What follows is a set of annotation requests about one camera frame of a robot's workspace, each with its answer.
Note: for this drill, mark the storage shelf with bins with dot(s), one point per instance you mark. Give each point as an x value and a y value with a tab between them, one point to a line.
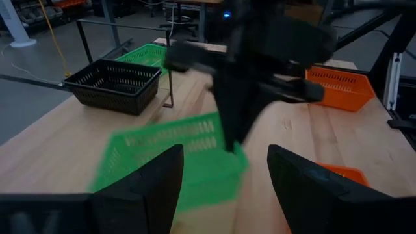
39	14

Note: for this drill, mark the black office chair base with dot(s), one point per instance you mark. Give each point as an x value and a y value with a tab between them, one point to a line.
178	21

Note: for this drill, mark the grey desk leg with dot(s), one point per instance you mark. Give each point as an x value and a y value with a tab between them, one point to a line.
112	26

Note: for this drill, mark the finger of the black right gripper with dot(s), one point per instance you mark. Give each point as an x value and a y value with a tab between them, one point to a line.
226	107
245	107

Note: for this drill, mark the white pillar base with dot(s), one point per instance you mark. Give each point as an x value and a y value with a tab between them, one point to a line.
14	29

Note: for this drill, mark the orange plastic slotted basket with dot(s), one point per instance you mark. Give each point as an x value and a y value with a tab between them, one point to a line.
352	174
341	94

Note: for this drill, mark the black metal wood-board shelf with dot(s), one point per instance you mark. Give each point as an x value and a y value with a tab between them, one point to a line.
170	84

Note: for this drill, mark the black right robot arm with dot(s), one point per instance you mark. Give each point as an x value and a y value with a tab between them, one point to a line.
286	35

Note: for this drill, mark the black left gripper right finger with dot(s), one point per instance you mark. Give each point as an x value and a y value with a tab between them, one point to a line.
308	201

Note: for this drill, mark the green plastic slotted basket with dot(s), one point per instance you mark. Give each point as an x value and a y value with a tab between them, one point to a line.
143	55
201	175

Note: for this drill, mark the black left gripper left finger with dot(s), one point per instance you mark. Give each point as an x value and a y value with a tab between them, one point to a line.
146	201

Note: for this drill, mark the black plastic slotted basket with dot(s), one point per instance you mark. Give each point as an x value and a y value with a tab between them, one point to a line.
110	97

